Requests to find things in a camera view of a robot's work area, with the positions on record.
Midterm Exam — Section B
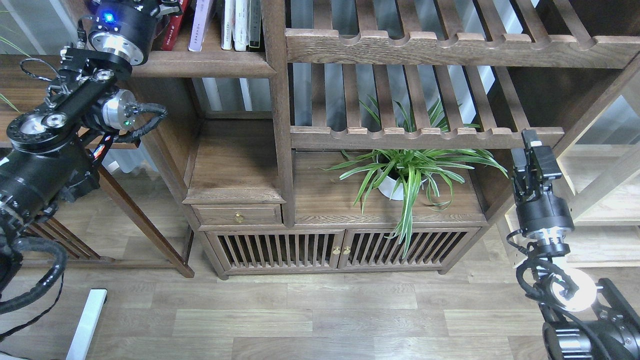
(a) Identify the right slatted cabinet door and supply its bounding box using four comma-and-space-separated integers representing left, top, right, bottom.
337, 227, 478, 272

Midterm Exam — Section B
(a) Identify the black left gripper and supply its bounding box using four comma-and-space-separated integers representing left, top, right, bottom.
88, 0, 183, 66

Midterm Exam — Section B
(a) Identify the slatted cabinet door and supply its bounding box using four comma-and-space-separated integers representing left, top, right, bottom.
337, 227, 478, 272
206, 230, 345, 275

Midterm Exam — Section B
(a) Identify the white plant pot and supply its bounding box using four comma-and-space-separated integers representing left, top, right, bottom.
375, 155, 426, 202

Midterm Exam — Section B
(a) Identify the light wooden rack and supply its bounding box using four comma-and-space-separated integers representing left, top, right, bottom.
497, 82, 640, 271

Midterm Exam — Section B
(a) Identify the dark upright book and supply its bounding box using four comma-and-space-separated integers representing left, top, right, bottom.
247, 0, 265, 52

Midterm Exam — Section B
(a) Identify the white metal table leg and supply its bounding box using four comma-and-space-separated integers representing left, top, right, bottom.
66, 288, 108, 360

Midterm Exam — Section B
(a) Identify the dark wooden side shelf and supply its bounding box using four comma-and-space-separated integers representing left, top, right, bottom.
1, 48, 194, 280

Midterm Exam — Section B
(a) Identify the white upright book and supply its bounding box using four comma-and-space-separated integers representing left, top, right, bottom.
232, 0, 249, 51
221, 0, 236, 51

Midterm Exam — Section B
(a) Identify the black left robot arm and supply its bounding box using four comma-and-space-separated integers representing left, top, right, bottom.
0, 0, 183, 314

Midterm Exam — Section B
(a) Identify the red paperback book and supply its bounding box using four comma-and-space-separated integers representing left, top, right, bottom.
160, 0, 191, 51

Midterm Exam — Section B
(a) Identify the left slatted cabinet door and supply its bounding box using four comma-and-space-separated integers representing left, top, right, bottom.
206, 230, 345, 275

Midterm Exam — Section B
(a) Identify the white upright book middle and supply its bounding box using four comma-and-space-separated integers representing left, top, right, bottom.
232, 0, 249, 51

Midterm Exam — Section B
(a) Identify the white upright book left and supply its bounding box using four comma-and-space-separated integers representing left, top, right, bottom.
221, 0, 236, 51

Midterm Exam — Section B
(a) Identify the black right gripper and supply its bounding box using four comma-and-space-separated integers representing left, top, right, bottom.
510, 129, 575, 243

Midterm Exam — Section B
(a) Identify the dark slatted wooden panel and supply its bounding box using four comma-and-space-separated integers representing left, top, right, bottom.
23, 218, 103, 266

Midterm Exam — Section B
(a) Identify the green spider plant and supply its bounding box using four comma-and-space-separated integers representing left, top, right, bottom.
322, 95, 509, 258

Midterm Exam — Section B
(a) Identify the dark wooden bookshelf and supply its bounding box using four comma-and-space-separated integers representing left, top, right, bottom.
125, 0, 639, 280

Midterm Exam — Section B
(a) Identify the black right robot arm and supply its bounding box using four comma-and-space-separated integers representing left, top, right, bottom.
506, 129, 640, 360

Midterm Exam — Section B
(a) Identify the white paperback book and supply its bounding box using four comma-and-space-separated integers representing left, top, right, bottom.
187, 0, 218, 52

